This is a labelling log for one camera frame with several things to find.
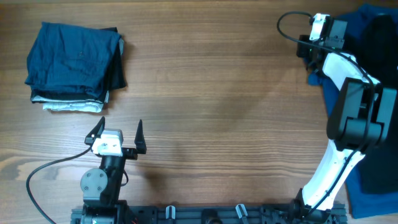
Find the white rail clip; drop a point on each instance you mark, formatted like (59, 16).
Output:
(170, 212)
(242, 213)

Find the folded dark blue garment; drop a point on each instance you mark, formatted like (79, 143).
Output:
(71, 59)

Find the left white rail clip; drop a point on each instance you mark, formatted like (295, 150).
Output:
(170, 212)

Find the folded white garment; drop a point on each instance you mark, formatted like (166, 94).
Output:
(90, 107)

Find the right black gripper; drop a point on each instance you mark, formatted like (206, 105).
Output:
(301, 50)

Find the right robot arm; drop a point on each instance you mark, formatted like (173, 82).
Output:
(359, 121)

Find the folded black garment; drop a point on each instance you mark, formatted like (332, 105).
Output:
(113, 80)

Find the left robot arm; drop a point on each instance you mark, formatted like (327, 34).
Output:
(101, 186)

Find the black polo shirt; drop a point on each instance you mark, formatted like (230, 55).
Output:
(376, 52)

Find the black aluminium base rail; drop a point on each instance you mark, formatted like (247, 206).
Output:
(267, 213)

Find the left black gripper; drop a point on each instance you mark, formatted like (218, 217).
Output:
(130, 153)

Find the blue polo shirt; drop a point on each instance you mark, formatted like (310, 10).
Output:
(363, 205)

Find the right white rail clip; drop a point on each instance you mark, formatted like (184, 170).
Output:
(242, 213)

